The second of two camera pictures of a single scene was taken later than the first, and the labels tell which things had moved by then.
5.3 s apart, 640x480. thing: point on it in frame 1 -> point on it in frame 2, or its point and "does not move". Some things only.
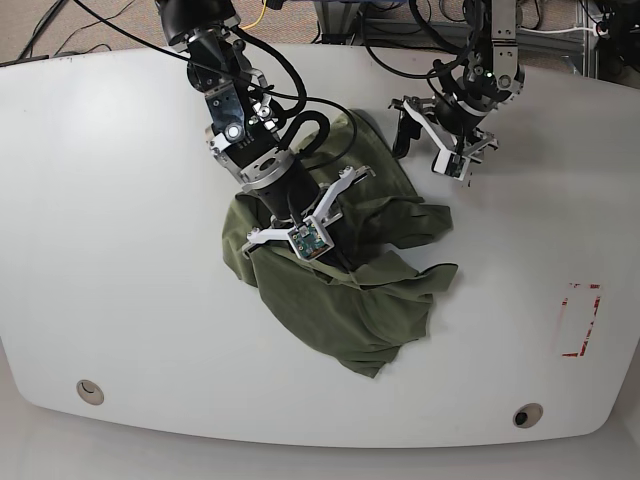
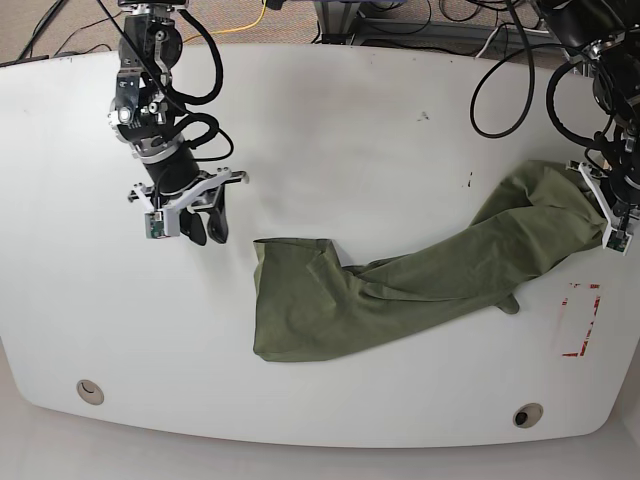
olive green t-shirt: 382,306 -> 307,305
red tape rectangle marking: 564,302 does not move
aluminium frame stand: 334,27 does not move
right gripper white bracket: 449,158 -> 613,238
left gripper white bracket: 312,235 -> 170,221
